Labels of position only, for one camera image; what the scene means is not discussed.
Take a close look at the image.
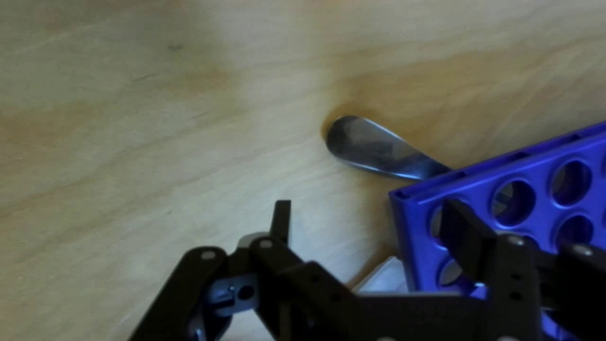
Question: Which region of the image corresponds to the crumpled white paper sheet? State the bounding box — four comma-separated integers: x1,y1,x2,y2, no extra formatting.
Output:
348,254,413,297

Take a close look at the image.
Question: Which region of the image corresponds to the blue plastic grid game board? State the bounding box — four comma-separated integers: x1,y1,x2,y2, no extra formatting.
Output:
388,119,606,341

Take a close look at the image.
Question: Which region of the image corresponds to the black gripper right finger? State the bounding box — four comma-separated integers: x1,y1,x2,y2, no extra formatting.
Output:
439,197,606,341

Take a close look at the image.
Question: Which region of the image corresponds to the metal spoon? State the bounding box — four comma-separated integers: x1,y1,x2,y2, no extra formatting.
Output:
324,113,454,182

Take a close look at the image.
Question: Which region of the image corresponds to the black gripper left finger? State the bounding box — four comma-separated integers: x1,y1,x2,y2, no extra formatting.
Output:
128,199,382,341

